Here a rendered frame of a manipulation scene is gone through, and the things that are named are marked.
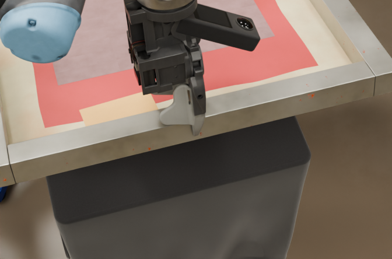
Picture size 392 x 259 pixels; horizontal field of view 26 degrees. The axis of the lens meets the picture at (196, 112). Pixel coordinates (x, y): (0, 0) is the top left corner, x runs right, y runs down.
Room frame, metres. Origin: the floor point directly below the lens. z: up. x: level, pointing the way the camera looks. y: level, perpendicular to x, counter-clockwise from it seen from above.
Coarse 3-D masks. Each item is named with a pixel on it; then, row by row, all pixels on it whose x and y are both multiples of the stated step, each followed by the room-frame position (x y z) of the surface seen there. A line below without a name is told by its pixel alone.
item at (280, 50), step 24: (216, 0) 0.93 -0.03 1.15; (240, 0) 0.93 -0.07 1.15; (264, 0) 0.93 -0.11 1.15; (264, 24) 0.86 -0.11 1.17; (288, 24) 0.86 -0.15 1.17; (216, 48) 0.81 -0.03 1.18; (264, 48) 0.80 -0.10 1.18; (288, 48) 0.80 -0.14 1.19; (216, 72) 0.75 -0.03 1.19; (240, 72) 0.75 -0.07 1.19; (264, 72) 0.75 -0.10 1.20; (288, 72) 0.74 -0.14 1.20
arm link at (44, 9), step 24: (0, 0) 0.57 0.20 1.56; (24, 0) 0.57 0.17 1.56; (48, 0) 0.57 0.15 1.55; (72, 0) 0.59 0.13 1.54; (0, 24) 0.56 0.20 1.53; (24, 24) 0.54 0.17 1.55; (48, 24) 0.54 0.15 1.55; (72, 24) 0.56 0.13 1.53; (24, 48) 0.54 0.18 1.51; (48, 48) 0.54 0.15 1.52
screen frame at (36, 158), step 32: (320, 0) 0.88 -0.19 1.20; (352, 32) 0.80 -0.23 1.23; (352, 64) 0.72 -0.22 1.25; (384, 64) 0.72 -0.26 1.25; (0, 96) 0.70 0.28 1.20; (224, 96) 0.67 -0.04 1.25; (256, 96) 0.67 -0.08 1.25; (288, 96) 0.66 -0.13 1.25; (320, 96) 0.67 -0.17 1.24; (352, 96) 0.68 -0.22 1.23; (0, 128) 0.62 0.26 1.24; (96, 128) 0.62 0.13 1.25; (128, 128) 0.61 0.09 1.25; (160, 128) 0.61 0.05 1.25; (224, 128) 0.63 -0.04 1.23; (0, 160) 0.56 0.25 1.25; (32, 160) 0.56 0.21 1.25; (64, 160) 0.57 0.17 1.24; (96, 160) 0.58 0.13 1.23
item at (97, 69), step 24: (96, 0) 0.95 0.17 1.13; (120, 0) 0.94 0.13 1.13; (96, 24) 0.88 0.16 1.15; (120, 24) 0.88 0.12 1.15; (72, 48) 0.82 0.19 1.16; (96, 48) 0.82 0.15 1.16; (120, 48) 0.82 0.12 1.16; (48, 72) 0.77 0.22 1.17; (72, 72) 0.77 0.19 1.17; (96, 72) 0.76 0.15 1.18; (120, 72) 0.76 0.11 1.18; (48, 96) 0.71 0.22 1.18; (72, 96) 0.71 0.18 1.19; (96, 96) 0.71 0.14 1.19; (120, 96) 0.71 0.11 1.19; (168, 96) 0.70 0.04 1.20; (48, 120) 0.66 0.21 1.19; (72, 120) 0.66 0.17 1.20
